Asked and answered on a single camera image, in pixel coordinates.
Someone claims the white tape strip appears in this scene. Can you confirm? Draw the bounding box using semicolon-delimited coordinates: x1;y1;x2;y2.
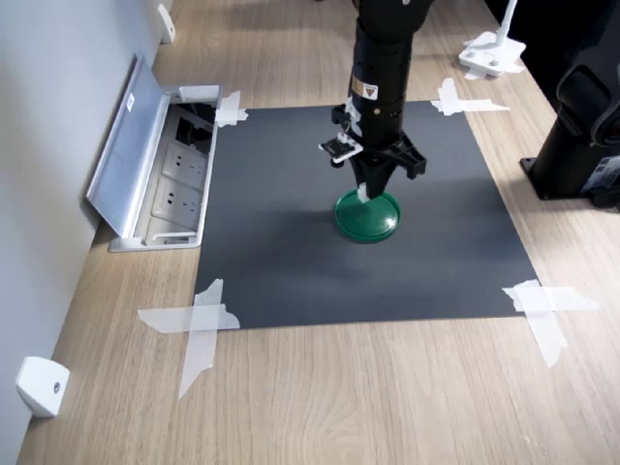
137;302;241;335
511;279;569;370
177;278;226;401
220;89;242;128
501;285;601;314
429;98;512;116
437;77;459;117
214;107;250;126

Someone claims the silver cable duct box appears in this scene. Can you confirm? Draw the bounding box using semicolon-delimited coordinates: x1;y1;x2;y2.
108;84;224;253

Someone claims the white corner bracket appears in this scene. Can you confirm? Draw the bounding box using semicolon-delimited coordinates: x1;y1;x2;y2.
14;356;71;419
157;3;175;45

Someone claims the white taped stand bracket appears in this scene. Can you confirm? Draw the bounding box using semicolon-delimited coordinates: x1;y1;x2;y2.
458;0;528;78

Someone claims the white power socket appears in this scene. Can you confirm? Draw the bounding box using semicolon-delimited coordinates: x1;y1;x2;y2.
150;177;202;219
161;139;207;178

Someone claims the dark grey mat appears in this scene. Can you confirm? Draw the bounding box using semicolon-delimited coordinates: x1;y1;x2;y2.
193;100;540;331

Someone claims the round green lid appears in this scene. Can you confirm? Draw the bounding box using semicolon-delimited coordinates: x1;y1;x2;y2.
332;188;403;245

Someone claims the silver cable duct flap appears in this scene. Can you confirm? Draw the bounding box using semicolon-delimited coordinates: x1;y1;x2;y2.
85;52;171;239

